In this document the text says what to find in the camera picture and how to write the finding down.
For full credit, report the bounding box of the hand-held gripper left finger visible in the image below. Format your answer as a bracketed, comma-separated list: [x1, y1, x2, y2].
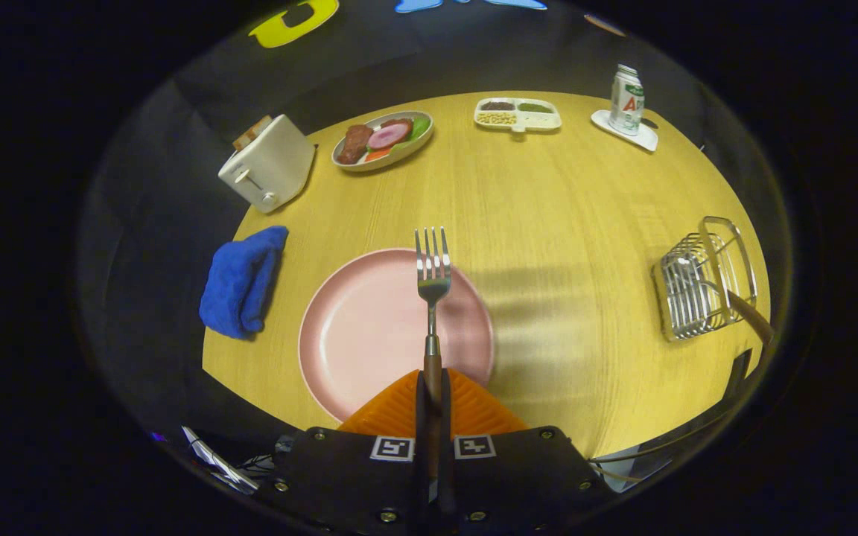
[254, 370, 430, 536]

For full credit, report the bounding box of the black table clamp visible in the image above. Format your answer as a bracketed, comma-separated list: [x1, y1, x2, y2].
[723, 348, 754, 403]

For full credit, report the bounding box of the brown toast slice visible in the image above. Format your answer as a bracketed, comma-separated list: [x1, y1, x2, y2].
[232, 115, 273, 150]

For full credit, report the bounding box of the white oval food plate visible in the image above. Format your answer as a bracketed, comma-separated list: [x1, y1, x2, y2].
[331, 111, 434, 173]

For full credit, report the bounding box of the white square coaster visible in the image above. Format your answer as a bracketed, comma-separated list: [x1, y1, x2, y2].
[591, 109, 659, 153]

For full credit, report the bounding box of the pink ham slice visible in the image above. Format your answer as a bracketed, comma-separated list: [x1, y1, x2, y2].
[367, 123, 413, 150]

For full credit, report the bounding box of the white divided dish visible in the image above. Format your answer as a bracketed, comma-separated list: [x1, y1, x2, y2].
[474, 97, 562, 133]

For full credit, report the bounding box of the pale flat object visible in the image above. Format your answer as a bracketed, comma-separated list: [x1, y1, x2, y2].
[182, 426, 260, 496]

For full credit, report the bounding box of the metal wire basket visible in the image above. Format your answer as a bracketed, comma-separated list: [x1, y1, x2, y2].
[651, 216, 759, 342]

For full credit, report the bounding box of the metal spoon with wooden handle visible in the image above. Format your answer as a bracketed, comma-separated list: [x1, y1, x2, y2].
[701, 231, 775, 345]

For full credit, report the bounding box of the blue cloth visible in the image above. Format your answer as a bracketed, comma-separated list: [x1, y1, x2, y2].
[199, 226, 290, 340]

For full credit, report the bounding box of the white toaster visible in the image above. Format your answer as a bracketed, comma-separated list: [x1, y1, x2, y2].
[218, 114, 316, 214]

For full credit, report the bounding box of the pink round plate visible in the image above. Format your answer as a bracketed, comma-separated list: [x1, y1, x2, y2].
[298, 248, 495, 424]

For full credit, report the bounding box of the white bottle with green label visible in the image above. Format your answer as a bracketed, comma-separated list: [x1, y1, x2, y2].
[608, 64, 645, 136]

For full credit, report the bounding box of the metal fork with wooden handle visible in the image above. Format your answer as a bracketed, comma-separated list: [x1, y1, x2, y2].
[414, 227, 453, 477]

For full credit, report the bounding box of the thin dark cable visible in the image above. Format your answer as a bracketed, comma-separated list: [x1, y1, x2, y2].
[589, 409, 728, 464]

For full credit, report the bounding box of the white sheet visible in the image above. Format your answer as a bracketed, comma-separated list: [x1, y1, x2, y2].
[593, 445, 672, 492]

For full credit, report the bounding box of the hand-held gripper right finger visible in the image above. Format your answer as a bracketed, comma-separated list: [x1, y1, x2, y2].
[440, 370, 614, 536]

